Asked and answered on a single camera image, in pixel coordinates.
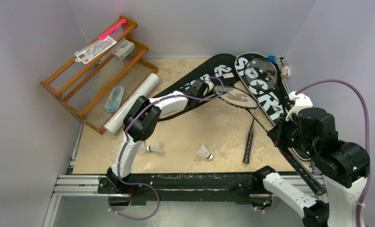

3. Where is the flat packaged item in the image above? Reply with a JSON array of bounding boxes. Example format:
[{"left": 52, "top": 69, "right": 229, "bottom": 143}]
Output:
[{"left": 74, "top": 36, "right": 117, "bottom": 64}]

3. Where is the small teal white box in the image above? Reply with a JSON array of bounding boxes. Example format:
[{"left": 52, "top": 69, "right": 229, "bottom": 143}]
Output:
[{"left": 112, "top": 40, "right": 135, "bottom": 61}]

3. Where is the light blue blister pack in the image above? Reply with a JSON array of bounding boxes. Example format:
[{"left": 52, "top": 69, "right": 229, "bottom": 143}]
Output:
[{"left": 105, "top": 86, "right": 124, "bottom": 113}]

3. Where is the right white shuttlecock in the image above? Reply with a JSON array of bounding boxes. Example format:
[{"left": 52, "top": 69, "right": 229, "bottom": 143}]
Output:
[{"left": 196, "top": 144, "right": 213, "bottom": 160}]

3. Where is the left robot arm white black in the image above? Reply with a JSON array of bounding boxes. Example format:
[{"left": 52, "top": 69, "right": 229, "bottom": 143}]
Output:
[{"left": 103, "top": 79, "right": 213, "bottom": 193}]

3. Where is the wooden rack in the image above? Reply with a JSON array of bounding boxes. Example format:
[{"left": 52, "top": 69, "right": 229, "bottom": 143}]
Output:
[{"left": 40, "top": 16, "right": 158, "bottom": 134}]

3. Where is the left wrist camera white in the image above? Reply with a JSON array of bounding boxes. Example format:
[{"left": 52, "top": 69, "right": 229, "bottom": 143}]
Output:
[{"left": 204, "top": 80, "right": 215, "bottom": 93}]

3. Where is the black SPORT racket bag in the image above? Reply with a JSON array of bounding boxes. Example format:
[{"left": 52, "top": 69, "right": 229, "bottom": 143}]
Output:
[{"left": 233, "top": 52, "right": 312, "bottom": 162}]

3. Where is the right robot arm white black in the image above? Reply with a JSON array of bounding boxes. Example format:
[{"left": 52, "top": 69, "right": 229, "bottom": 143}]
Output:
[{"left": 252, "top": 107, "right": 370, "bottom": 227}]

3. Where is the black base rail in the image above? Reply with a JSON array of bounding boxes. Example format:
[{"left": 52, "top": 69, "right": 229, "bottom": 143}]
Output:
[{"left": 97, "top": 168, "right": 277, "bottom": 209}]

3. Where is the white shuttlecock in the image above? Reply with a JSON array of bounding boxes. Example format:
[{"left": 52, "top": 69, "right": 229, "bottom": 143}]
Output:
[
  {"left": 146, "top": 140, "right": 165, "bottom": 154},
  {"left": 196, "top": 144, "right": 213, "bottom": 160}
]

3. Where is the blue white small object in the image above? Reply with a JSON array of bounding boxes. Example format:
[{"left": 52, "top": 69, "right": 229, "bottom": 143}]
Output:
[{"left": 268, "top": 55, "right": 284, "bottom": 64}]

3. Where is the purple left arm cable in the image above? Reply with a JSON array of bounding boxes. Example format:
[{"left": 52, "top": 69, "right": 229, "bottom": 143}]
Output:
[{"left": 116, "top": 76, "right": 225, "bottom": 189}]

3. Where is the left white shuttlecock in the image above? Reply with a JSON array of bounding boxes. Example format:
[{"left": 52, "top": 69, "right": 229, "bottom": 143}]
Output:
[{"left": 146, "top": 140, "right": 165, "bottom": 154}]

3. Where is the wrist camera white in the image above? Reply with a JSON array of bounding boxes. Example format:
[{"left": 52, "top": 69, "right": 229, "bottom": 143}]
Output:
[
  {"left": 204, "top": 80, "right": 215, "bottom": 93},
  {"left": 285, "top": 91, "right": 313, "bottom": 121}
]

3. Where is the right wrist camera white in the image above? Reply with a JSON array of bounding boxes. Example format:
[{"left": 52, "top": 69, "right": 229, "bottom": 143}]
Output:
[{"left": 285, "top": 91, "right": 313, "bottom": 121}]

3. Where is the black CROSSWAY racket bag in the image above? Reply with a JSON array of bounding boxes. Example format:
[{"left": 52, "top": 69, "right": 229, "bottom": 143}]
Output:
[{"left": 153, "top": 53, "right": 240, "bottom": 122}]

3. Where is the white shuttlecock tube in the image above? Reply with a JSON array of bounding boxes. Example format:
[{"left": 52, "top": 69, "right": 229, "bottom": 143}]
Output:
[{"left": 104, "top": 73, "right": 160, "bottom": 135}]

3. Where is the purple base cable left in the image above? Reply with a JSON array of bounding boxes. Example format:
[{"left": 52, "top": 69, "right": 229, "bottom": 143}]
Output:
[{"left": 108, "top": 183, "right": 161, "bottom": 221}]

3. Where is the black racket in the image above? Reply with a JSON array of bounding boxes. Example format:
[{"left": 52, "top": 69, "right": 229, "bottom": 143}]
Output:
[
  {"left": 213, "top": 85, "right": 326, "bottom": 196},
  {"left": 239, "top": 57, "right": 278, "bottom": 164}
]

